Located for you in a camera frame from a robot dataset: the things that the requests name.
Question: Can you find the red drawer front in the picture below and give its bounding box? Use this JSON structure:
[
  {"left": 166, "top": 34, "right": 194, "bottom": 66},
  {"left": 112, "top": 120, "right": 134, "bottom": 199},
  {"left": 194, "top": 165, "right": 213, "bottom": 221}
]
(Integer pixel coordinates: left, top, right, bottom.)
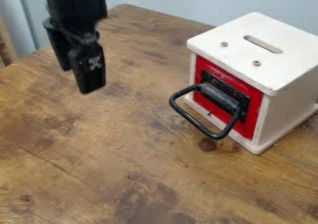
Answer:
[{"left": 193, "top": 56, "right": 263, "bottom": 139}]

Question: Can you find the white wooden drawer box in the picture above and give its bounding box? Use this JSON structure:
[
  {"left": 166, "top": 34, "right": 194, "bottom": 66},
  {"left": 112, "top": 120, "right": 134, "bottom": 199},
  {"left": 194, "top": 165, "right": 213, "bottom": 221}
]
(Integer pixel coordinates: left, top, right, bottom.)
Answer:
[{"left": 185, "top": 12, "right": 318, "bottom": 154}]

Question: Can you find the wooden chair edge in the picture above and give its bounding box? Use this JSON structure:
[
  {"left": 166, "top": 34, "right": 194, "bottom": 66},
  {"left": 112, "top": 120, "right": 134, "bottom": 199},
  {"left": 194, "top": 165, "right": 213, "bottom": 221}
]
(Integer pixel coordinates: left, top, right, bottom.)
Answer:
[{"left": 0, "top": 18, "right": 18, "bottom": 69}]

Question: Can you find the black metal drawer handle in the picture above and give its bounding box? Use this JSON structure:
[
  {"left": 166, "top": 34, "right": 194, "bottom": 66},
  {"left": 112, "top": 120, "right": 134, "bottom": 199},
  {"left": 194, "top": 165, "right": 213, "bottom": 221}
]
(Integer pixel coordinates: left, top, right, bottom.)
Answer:
[{"left": 168, "top": 69, "right": 251, "bottom": 140}]

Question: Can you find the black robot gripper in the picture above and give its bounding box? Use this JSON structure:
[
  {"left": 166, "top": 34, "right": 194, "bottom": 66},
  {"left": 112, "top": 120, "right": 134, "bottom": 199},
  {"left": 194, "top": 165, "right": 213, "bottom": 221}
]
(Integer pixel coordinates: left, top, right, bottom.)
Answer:
[{"left": 43, "top": 0, "right": 108, "bottom": 94}]

